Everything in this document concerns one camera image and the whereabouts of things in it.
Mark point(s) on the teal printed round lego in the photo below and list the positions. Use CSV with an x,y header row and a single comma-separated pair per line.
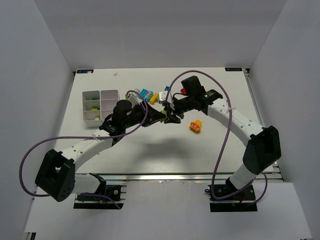
x,y
149,94

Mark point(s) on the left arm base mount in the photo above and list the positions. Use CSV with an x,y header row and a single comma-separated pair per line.
x,y
105,197

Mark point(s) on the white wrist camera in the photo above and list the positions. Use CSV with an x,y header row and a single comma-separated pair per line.
x,y
165,97
133,97

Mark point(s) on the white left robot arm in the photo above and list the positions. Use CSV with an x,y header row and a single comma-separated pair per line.
x,y
57,173

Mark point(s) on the blue long lego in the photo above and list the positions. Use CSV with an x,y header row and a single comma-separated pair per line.
x,y
143,92

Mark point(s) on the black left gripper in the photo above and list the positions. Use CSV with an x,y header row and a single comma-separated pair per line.
x,y
146,113

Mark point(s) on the red lego brick top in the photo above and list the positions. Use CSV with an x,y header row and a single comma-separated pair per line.
x,y
183,91

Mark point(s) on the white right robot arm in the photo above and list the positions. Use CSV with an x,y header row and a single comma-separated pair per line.
x,y
262,144

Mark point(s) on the blue label left corner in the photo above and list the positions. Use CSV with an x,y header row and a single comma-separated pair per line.
x,y
84,71

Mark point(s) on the pale lime lego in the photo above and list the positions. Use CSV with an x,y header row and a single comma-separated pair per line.
x,y
164,112

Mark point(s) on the blue label right corner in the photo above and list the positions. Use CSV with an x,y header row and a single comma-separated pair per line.
x,y
233,69

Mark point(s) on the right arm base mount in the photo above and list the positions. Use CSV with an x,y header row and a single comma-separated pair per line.
x,y
241,202

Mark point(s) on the aluminium table front rail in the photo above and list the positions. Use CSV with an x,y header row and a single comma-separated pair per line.
x,y
273,177

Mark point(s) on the yellow lego brick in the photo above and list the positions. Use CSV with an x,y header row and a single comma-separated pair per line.
x,y
154,99

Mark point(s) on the white compartment container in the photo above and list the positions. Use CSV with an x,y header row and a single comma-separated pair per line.
x,y
106,103

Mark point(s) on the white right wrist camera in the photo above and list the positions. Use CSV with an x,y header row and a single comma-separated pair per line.
x,y
165,97

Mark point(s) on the blue label corner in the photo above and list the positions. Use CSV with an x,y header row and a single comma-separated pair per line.
x,y
233,69
84,71

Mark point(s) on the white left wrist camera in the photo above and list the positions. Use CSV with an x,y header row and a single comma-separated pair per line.
x,y
133,97

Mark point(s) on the yellow orange flower lego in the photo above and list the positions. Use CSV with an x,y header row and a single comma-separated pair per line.
x,y
195,126

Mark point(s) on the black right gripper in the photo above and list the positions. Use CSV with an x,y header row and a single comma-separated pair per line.
x,y
175,106

